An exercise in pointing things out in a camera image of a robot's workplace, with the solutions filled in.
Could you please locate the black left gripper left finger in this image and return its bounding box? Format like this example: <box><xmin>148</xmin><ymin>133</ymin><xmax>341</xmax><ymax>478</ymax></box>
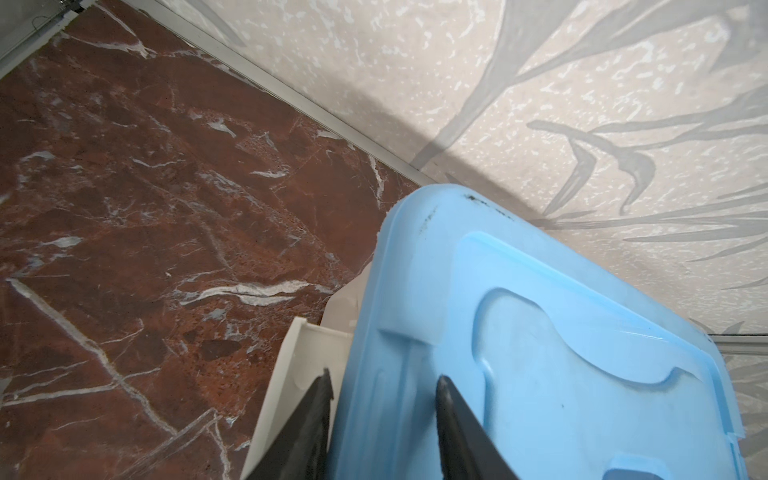
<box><xmin>246</xmin><ymin>368</ymin><xmax>333</xmax><ymax>480</ymax></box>

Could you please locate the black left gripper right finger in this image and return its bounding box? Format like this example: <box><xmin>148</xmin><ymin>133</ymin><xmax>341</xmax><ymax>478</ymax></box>
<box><xmin>435</xmin><ymin>375</ymin><xmax>518</xmax><ymax>480</ymax></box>

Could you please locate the white plastic storage bin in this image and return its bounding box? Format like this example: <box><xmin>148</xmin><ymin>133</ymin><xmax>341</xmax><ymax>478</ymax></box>
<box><xmin>240</xmin><ymin>265</ymin><xmax>371</xmax><ymax>479</ymax></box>

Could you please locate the blue plastic bin lid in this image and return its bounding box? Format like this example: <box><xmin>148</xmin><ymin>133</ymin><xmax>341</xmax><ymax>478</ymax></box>
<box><xmin>329</xmin><ymin>184</ymin><xmax>747</xmax><ymax>479</ymax></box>

